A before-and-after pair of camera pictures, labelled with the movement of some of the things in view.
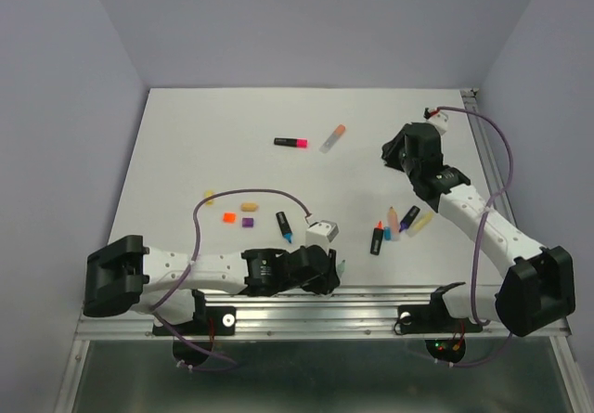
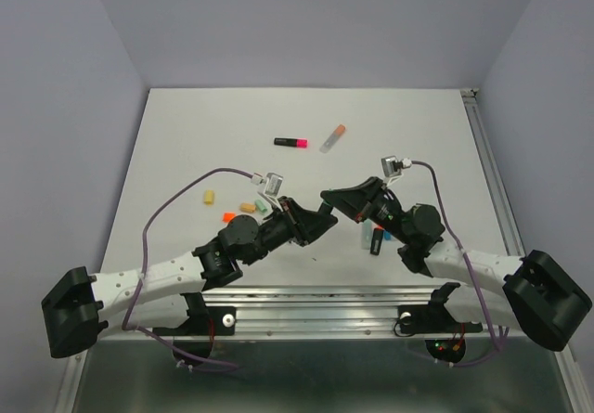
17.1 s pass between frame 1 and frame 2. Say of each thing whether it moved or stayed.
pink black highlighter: stayed
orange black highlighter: stayed
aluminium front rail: stayed
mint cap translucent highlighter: moved
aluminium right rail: stayed
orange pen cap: stayed
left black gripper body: moved
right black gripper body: moved
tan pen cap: stayed
